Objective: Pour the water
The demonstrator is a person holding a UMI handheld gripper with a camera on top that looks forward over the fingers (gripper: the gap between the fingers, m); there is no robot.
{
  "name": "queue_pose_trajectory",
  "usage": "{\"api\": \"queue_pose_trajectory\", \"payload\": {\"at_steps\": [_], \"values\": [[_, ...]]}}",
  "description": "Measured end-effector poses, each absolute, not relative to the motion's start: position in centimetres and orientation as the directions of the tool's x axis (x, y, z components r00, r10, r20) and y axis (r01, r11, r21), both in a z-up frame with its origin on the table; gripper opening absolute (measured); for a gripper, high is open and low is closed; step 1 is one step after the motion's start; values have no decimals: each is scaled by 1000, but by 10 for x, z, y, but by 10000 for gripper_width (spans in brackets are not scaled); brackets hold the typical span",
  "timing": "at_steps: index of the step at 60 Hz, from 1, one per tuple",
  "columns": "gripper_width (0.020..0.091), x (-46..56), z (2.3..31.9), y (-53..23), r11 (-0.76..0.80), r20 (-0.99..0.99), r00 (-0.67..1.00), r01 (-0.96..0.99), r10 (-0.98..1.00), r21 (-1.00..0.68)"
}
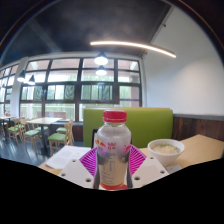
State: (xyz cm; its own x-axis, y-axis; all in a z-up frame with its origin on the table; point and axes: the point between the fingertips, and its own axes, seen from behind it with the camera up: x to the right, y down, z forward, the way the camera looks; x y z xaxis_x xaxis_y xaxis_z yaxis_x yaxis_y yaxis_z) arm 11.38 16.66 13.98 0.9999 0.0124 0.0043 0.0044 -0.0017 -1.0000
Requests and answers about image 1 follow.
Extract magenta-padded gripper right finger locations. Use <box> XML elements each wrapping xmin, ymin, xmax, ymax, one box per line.
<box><xmin>125</xmin><ymin>143</ymin><xmax>170</xmax><ymax>189</ymax></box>

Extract white paper sheet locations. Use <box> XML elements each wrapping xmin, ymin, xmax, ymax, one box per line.
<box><xmin>44</xmin><ymin>145</ymin><xmax>92</xmax><ymax>170</ymax></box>

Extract wooden chairs with green seats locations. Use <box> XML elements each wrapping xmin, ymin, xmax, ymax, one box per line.
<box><xmin>0</xmin><ymin>116</ymin><xmax>75</xmax><ymax>157</ymax></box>

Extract long wooden dining table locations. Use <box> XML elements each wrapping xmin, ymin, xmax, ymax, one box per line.
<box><xmin>0</xmin><ymin>114</ymin><xmax>18</xmax><ymax>141</ymax></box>

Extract red-capped drink bottle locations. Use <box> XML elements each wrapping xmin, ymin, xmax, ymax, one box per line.
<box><xmin>94</xmin><ymin>109</ymin><xmax>133</xmax><ymax>191</ymax></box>

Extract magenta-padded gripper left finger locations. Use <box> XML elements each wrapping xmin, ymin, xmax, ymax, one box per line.
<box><xmin>58</xmin><ymin>146</ymin><xmax>100</xmax><ymax>190</ymax></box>

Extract curved linear ceiling light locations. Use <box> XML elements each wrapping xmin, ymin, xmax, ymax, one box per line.
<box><xmin>89</xmin><ymin>40</ymin><xmax>177</xmax><ymax>59</ymax></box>

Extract green upholstered bench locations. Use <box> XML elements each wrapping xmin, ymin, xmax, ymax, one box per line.
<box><xmin>82</xmin><ymin>107</ymin><xmax>174</xmax><ymax>149</ymax></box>

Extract white bowl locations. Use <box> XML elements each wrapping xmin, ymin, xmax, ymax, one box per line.
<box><xmin>147</xmin><ymin>138</ymin><xmax>186</xmax><ymax>167</ymax></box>

